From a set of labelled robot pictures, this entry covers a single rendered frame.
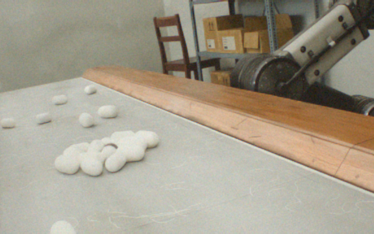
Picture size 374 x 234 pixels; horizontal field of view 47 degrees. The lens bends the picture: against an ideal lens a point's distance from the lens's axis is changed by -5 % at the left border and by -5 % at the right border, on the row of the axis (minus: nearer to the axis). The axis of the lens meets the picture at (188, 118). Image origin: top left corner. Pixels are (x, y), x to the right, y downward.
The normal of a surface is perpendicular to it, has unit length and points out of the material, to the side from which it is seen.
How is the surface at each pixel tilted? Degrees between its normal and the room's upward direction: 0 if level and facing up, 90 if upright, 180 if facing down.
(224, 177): 0
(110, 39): 90
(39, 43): 89
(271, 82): 89
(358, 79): 90
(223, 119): 45
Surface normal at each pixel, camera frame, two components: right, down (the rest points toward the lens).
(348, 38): 0.28, 0.18
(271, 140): -0.74, -0.53
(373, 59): -0.88, 0.22
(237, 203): -0.13, -0.96
